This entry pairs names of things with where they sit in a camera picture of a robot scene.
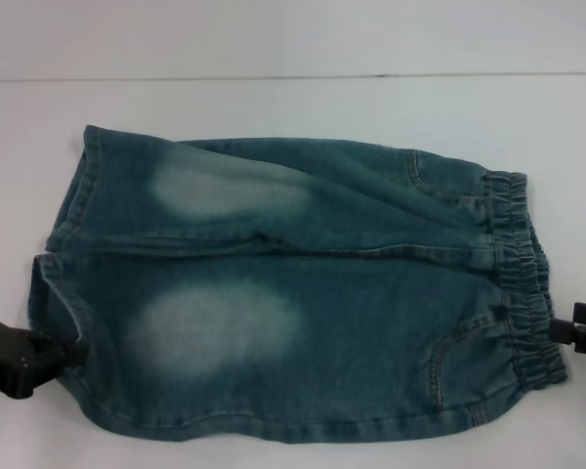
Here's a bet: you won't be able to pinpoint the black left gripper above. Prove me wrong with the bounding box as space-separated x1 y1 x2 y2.
0 318 88 401

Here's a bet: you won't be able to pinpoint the blue denim shorts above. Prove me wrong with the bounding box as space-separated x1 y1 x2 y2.
28 124 568 444

